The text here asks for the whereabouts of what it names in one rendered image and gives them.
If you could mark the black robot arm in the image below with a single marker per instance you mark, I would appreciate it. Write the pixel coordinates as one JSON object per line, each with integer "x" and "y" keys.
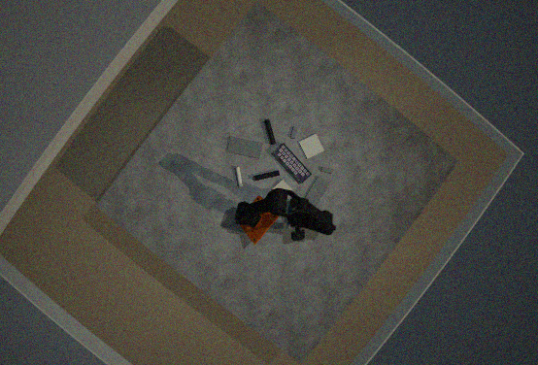
{"x": 275, "y": 203}

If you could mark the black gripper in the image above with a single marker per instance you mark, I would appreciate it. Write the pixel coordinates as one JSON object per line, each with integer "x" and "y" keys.
{"x": 297, "y": 222}

